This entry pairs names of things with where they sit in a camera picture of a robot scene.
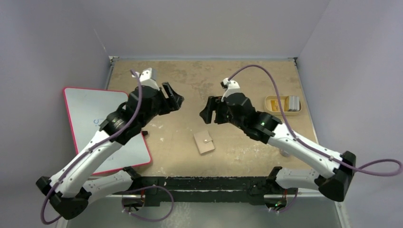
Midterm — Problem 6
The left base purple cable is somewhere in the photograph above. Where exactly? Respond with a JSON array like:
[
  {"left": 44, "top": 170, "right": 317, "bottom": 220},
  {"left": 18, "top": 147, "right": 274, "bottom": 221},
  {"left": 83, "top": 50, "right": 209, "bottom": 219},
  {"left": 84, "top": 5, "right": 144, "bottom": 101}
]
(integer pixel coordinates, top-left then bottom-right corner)
[{"left": 121, "top": 185, "right": 175, "bottom": 223}]

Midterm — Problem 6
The wrist white camera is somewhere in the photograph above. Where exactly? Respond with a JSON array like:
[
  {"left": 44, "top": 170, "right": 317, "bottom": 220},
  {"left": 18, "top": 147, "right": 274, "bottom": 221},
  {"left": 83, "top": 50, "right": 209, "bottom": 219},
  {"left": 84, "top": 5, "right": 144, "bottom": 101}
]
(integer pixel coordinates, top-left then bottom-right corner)
[
  {"left": 130, "top": 67, "right": 160, "bottom": 90},
  {"left": 221, "top": 77, "right": 241, "bottom": 102}
]

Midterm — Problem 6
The beige leather card holder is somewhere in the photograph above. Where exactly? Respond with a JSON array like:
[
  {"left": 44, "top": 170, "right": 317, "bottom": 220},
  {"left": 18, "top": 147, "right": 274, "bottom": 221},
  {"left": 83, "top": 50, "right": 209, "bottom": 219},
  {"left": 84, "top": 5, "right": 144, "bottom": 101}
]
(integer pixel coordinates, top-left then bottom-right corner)
[{"left": 193, "top": 130, "right": 215, "bottom": 155}]

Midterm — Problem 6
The white pink-framed whiteboard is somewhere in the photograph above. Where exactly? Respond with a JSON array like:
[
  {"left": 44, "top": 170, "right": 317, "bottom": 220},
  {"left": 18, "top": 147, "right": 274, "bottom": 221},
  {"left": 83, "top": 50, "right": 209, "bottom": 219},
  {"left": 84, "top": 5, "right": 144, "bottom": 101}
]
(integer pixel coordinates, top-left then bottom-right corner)
[{"left": 63, "top": 87, "right": 152, "bottom": 175}]

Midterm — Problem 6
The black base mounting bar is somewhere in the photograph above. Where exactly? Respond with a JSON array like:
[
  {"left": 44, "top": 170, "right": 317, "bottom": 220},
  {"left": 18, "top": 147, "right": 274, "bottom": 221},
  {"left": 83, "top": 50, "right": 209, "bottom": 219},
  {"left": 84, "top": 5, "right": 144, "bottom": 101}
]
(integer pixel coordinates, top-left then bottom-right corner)
[{"left": 122, "top": 167, "right": 297, "bottom": 209}]

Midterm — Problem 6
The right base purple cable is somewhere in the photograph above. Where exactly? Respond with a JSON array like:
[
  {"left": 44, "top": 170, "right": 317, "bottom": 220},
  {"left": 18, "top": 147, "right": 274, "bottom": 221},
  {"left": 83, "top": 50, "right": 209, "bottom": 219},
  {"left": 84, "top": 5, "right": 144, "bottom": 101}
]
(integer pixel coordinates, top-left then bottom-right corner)
[{"left": 268, "top": 189, "right": 300, "bottom": 215}]

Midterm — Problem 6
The cream oval tray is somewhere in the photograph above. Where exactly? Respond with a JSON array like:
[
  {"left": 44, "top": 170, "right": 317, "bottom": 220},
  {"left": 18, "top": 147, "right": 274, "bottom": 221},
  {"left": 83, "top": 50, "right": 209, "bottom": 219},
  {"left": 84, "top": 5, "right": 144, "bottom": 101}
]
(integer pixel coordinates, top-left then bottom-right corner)
[{"left": 264, "top": 95, "right": 303, "bottom": 116}]

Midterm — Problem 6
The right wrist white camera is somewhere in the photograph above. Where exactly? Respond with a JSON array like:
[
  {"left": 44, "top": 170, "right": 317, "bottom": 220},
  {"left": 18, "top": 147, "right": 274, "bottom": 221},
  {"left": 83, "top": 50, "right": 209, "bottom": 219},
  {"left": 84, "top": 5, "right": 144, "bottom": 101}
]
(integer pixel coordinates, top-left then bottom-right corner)
[{"left": 221, "top": 77, "right": 241, "bottom": 102}]

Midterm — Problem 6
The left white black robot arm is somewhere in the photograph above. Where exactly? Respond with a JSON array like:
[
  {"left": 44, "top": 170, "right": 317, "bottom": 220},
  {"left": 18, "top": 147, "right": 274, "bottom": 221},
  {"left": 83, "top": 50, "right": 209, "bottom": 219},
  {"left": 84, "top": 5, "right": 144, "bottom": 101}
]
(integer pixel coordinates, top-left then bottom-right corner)
[{"left": 36, "top": 82, "right": 184, "bottom": 219}]

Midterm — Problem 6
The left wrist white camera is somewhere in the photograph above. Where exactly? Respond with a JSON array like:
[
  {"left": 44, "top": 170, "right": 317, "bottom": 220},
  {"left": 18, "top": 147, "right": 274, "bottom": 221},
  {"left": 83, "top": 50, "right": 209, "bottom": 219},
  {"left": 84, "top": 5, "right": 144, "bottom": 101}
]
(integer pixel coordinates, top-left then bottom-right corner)
[{"left": 130, "top": 67, "right": 160, "bottom": 90}]

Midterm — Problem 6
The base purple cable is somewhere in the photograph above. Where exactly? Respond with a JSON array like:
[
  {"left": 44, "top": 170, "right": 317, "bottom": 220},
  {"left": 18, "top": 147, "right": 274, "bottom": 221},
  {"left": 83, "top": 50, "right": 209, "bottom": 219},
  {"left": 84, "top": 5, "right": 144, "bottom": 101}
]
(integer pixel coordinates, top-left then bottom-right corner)
[
  {"left": 121, "top": 185, "right": 175, "bottom": 223},
  {"left": 268, "top": 189, "right": 300, "bottom": 215}
]

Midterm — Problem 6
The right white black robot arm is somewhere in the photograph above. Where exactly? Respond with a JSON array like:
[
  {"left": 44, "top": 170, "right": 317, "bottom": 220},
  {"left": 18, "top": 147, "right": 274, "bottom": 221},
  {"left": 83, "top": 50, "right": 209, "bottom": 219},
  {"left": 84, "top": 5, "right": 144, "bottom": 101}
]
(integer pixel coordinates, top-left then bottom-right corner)
[{"left": 200, "top": 93, "right": 356, "bottom": 202}]

